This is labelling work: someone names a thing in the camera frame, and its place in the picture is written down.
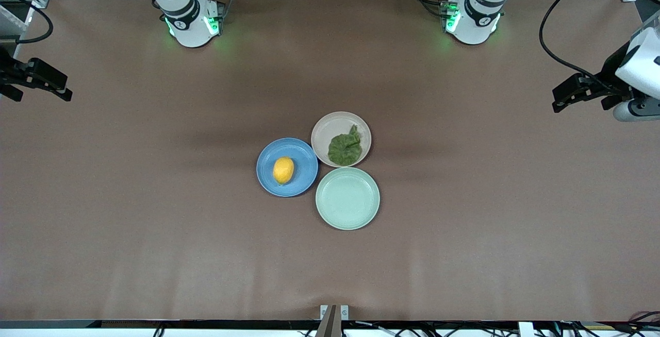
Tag green lettuce leaf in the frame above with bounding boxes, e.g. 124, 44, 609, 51
328, 125, 362, 166

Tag yellow lemon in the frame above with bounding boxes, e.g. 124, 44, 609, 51
273, 157, 295, 185

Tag light green plate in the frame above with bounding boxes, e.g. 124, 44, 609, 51
315, 167, 381, 230

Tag beige plate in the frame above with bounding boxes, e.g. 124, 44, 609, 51
311, 111, 372, 168

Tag blue plate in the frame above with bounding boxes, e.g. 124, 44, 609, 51
256, 138, 319, 197

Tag black base cable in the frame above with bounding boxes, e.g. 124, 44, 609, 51
405, 0, 448, 17

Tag metal table edge bracket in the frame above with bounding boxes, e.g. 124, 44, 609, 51
316, 305, 350, 337

